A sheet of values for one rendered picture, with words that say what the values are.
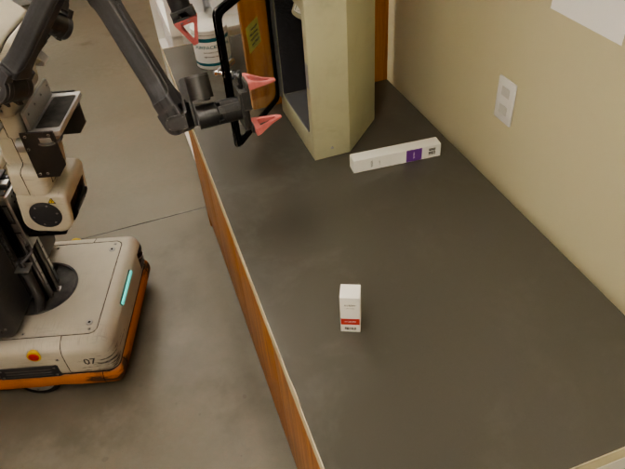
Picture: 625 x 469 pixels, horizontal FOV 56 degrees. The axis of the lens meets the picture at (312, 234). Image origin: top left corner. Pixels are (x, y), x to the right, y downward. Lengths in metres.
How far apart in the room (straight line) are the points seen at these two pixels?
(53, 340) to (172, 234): 0.95
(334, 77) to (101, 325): 1.27
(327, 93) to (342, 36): 0.16
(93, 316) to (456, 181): 1.42
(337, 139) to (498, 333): 0.75
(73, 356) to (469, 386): 1.55
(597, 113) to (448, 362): 0.58
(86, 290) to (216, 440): 0.77
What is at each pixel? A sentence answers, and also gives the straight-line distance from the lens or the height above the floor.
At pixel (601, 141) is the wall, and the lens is 1.36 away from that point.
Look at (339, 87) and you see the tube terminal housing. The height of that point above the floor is 1.16.
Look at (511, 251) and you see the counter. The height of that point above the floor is 0.94.
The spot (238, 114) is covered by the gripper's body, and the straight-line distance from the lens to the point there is 1.46.
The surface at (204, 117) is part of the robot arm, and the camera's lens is 1.44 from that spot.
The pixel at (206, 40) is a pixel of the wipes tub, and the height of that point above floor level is 1.06.
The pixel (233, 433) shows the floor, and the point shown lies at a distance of 2.26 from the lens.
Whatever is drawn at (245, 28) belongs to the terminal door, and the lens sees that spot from 1.71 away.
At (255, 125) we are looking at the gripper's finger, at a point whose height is 1.16.
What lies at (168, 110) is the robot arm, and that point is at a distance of 1.48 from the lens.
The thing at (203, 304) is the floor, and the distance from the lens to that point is 2.67.
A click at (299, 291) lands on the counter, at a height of 0.94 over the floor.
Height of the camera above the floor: 1.92
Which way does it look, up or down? 41 degrees down
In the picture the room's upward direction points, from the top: 5 degrees counter-clockwise
